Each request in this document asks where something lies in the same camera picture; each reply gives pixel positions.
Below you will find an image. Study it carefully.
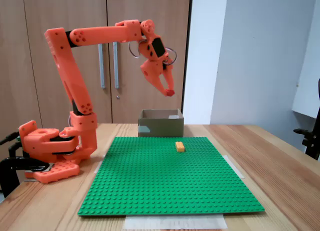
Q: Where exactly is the brown cardboard box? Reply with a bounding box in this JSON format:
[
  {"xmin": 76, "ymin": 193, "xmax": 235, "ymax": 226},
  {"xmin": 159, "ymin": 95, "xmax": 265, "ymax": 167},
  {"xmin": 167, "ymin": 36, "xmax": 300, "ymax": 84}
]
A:
[{"xmin": 137, "ymin": 108, "xmax": 185, "ymax": 138}]

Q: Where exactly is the black table clamp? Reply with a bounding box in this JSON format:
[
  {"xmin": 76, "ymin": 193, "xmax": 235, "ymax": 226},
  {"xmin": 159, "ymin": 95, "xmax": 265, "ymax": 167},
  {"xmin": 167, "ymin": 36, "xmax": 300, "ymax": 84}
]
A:
[{"xmin": 0, "ymin": 156, "xmax": 51, "ymax": 199}]

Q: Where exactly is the green lego baseplate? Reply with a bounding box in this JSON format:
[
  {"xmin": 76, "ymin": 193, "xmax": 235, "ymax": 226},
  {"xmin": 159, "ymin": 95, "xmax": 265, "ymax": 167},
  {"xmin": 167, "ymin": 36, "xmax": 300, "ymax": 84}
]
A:
[{"xmin": 77, "ymin": 136, "xmax": 266, "ymax": 217}]

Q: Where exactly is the black cable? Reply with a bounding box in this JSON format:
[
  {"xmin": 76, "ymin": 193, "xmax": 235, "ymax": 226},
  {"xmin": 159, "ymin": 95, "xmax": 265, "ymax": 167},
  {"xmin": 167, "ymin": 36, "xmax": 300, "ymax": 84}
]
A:
[
  {"xmin": 0, "ymin": 131, "xmax": 21, "ymax": 146},
  {"xmin": 8, "ymin": 141, "xmax": 25, "ymax": 159}
]

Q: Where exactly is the masking tape strip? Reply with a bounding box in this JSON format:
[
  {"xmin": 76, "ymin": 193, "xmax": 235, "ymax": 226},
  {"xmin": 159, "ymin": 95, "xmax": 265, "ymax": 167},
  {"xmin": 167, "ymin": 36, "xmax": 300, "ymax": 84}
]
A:
[
  {"xmin": 93, "ymin": 154, "xmax": 107, "ymax": 174},
  {"xmin": 124, "ymin": 214, "xmax": 228, "ymax": 231},
  {"xmin": 225, "ymin": 154, "xmax": 245, "ymax": 180}
]

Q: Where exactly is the black stand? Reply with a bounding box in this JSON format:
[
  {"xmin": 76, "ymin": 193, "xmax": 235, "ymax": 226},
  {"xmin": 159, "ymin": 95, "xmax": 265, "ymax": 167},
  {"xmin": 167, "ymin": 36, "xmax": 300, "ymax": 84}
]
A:
[{"xmin": 293, "ymin": 77, "xmax": 320, "ymax": 162}]

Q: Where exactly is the gripper servo cable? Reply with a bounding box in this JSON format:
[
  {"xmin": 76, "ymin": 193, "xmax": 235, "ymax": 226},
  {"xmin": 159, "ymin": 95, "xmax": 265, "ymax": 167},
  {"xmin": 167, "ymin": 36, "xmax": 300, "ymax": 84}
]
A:
[{"xmin": 128, "ymin": 39, "xmax": 178, "ymax": 66}]

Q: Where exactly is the metal cabinet handle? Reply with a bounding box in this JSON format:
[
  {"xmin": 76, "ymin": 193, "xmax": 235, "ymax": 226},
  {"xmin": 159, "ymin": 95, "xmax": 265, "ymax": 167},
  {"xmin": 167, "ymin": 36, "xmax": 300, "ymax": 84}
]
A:
[
  {"xmin": 112, "ymin": 42, "xmax": 120, "ymax": 90},
  {"xmin": 97, "ymin": 42, "xmax": 106, "ymax": 90}
]

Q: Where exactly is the wooden cabinet door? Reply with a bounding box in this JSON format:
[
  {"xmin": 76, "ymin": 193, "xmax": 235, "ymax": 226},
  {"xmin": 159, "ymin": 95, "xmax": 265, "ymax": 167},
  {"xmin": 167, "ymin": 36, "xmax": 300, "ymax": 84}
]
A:
[
  {"xmin": 23, "ymin": 0, "xmax": 113, "ymax": 124},
  {"xmin": 106, "ymin": 0, "xmax": 193, "ymax": 124},
  {"xmin": 0, "ymin": 0, "xmax": 43, "ymax": 158}
]

